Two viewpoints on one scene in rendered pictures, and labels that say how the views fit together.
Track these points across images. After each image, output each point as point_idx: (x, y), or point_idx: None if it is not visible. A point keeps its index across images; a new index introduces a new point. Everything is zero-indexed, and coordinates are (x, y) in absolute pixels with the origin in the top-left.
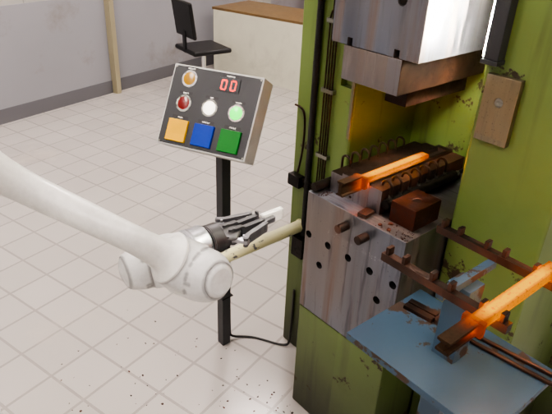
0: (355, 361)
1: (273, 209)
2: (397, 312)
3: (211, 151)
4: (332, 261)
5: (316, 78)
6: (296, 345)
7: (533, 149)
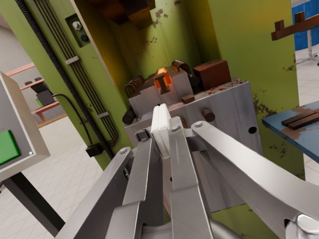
0: (245, 216)
1: (154, 113)
2: (302, 134)
3: None
4: None
5: (55, 57)
6: None
7: None
